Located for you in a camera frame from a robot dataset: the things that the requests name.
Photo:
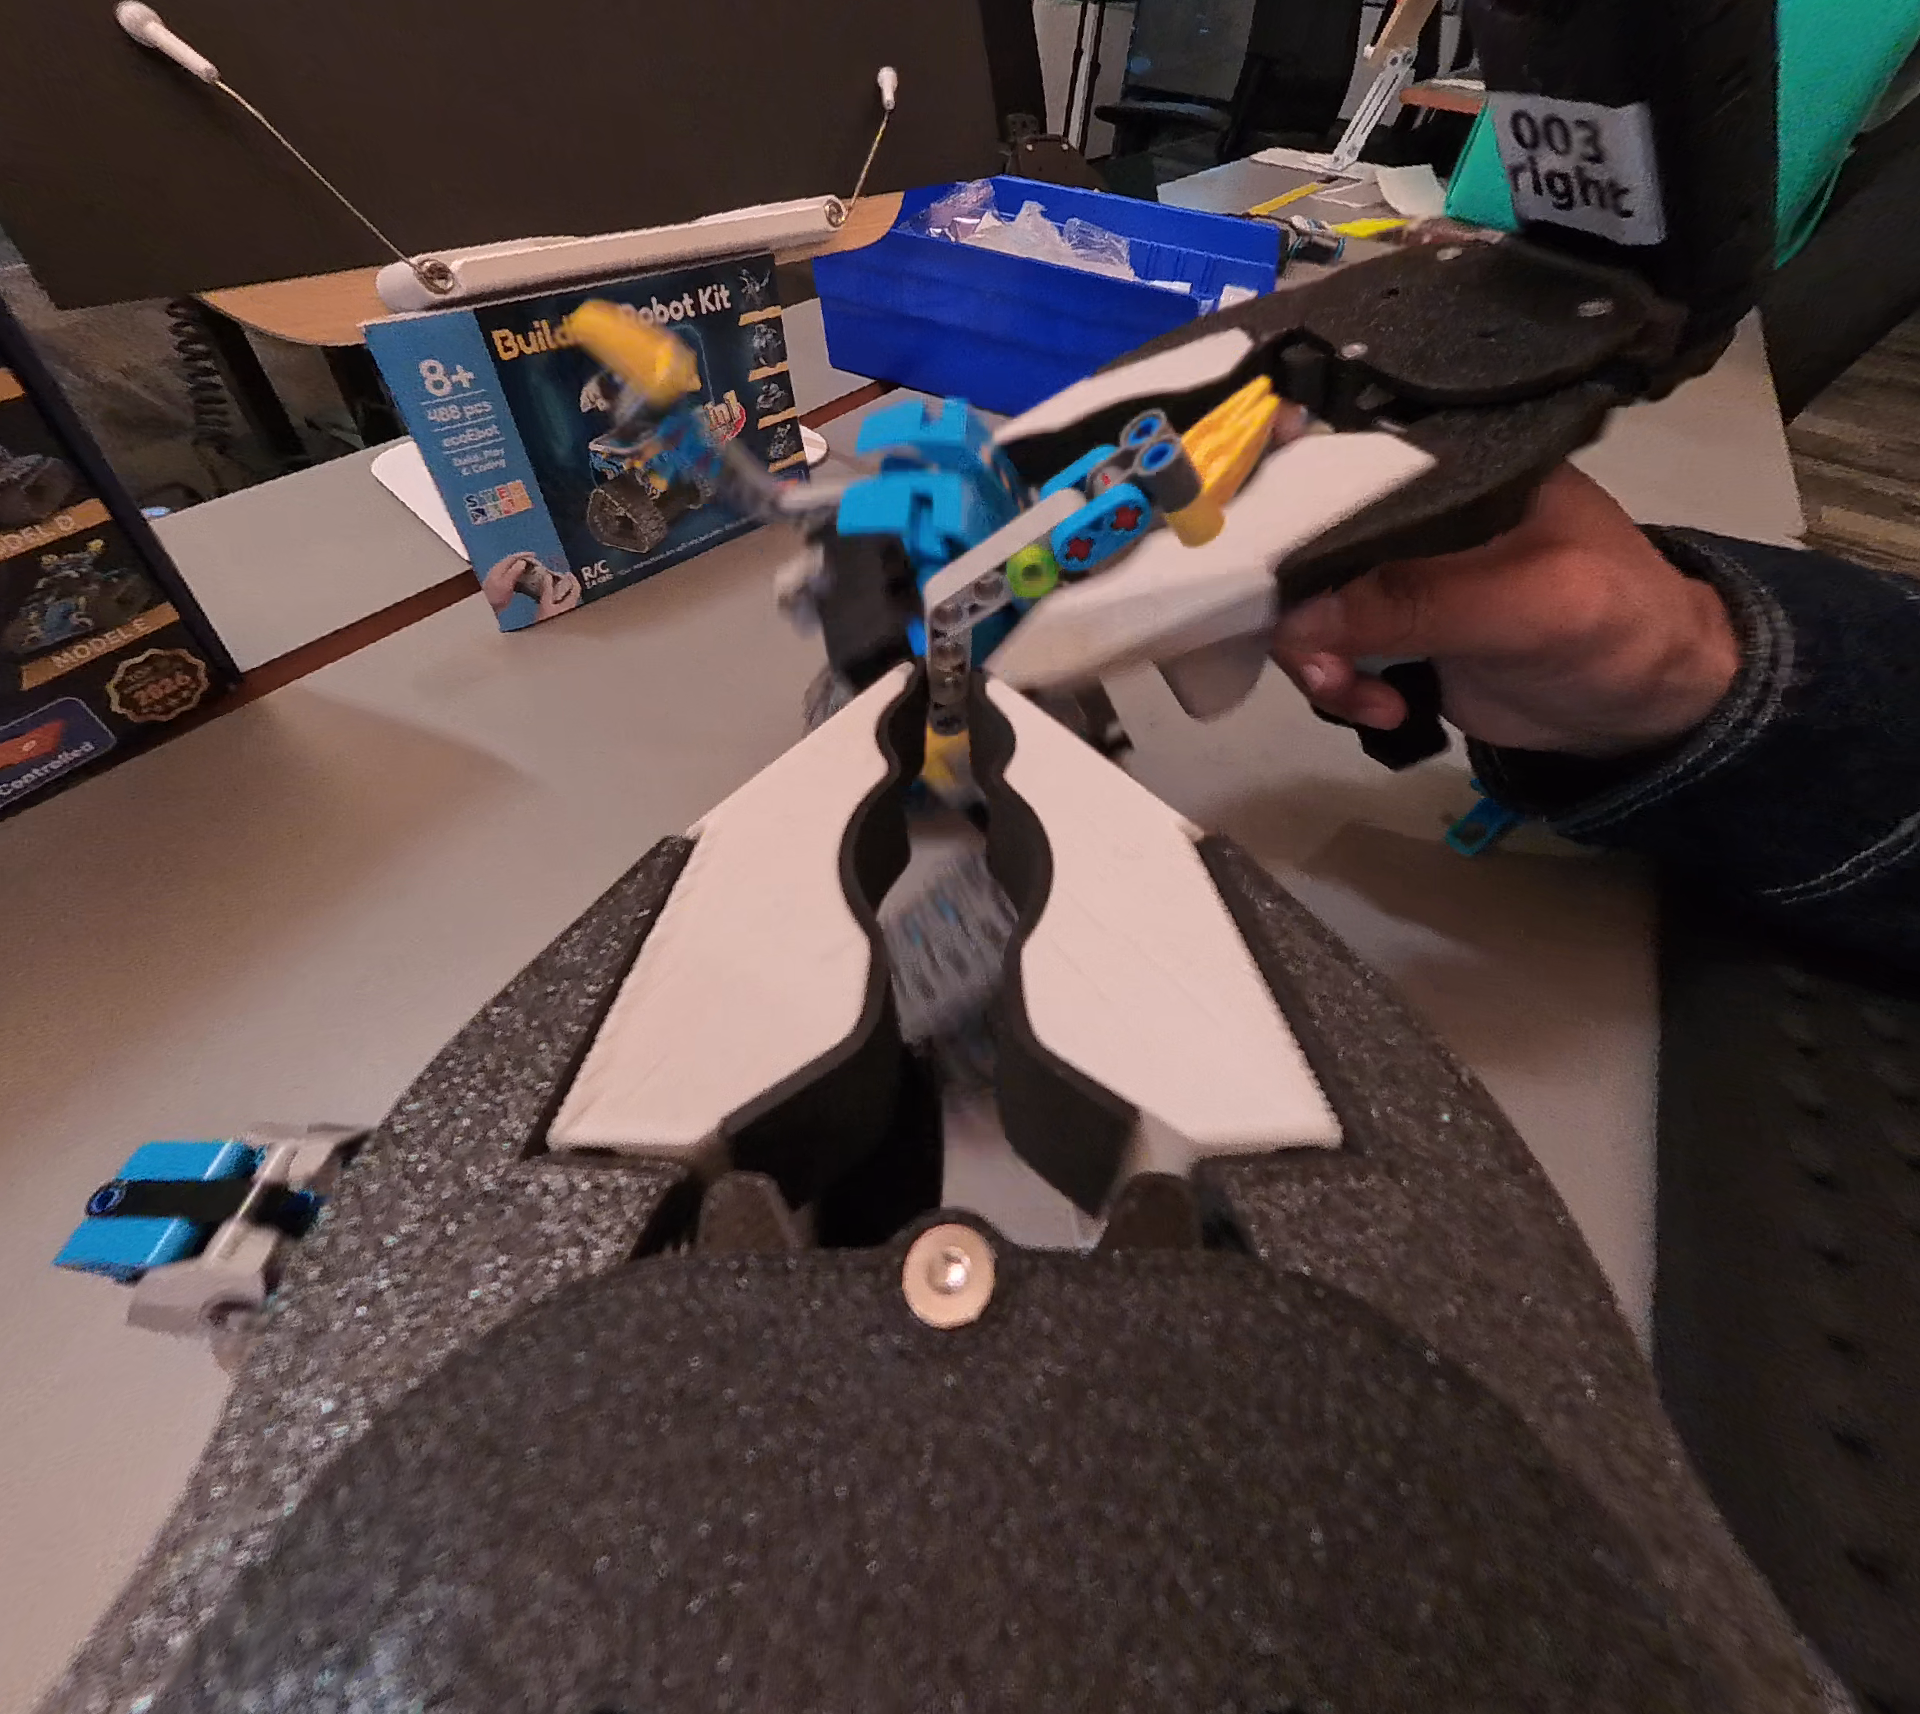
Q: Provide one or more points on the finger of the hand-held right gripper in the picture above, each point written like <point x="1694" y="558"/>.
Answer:
<point x="1123" y="417"/>
<point x="1261" y="558"/>

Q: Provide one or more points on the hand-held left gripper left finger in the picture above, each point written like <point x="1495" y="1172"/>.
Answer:
<point x="720" y="981"/>

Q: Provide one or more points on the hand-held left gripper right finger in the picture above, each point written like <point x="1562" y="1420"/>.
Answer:
<point x="1188" y="981"/>

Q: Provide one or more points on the blue tracked toy robot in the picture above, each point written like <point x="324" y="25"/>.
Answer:
<point x="934" y="575"/>

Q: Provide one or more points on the person's right forearm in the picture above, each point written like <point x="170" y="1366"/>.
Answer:
<point x="1772" y="753"/>

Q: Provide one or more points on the grey desk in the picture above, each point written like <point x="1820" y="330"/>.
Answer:
<point x="358" y="847"/>

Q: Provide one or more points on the person's right hand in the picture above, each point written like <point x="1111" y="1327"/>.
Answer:
<point x="1534" y="637"/>

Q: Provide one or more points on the blue plastic bin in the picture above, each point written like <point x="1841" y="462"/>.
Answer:
<point x="1039" y="273"/>

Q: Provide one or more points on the clear plastic bags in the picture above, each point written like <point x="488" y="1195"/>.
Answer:
<point x="1051" y="240"/>

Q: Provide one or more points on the teal plastic tub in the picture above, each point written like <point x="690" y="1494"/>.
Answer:
<point x="1848" y="93"/>

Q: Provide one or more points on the blue racket-shaped piece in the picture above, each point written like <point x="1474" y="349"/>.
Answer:
<point x="1481" y="827"/>

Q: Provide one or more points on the black office chair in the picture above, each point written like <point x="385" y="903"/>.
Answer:
<point x="1261" y="36"/>

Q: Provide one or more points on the small robot kit box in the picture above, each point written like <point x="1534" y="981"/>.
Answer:
<point x="574" y="440"/>

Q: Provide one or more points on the white paper sheet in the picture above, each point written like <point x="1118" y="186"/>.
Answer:
<point x="430" y="505"/>

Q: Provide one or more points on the blue grey small assembly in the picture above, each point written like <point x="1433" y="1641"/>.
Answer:
<point x="195" y="1220"/>

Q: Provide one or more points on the large robot kit box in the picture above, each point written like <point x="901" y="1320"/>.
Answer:
<point x="87" y="605"/>

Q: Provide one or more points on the large black board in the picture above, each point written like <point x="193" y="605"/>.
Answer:
<point x="479" y="2"/>

